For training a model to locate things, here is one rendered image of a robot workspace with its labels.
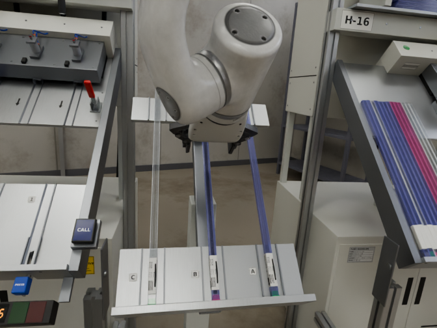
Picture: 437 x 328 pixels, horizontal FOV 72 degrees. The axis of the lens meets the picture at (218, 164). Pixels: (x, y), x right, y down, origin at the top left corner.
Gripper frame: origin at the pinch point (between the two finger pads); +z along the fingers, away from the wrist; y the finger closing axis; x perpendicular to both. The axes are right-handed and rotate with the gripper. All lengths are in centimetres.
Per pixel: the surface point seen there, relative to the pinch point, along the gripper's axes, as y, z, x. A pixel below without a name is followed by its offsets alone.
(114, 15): 28, 27, -63
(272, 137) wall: -159, 340, -185
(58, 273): 29.5, 12.1, 23.5
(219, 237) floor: -34, 171, -7
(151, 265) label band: 11.1, 1.2, 23.6
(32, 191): 38.6, 15.8, 5.3
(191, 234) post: 2.6, 15.2, 16.0
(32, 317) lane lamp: 32.8, 11.5, 31.2
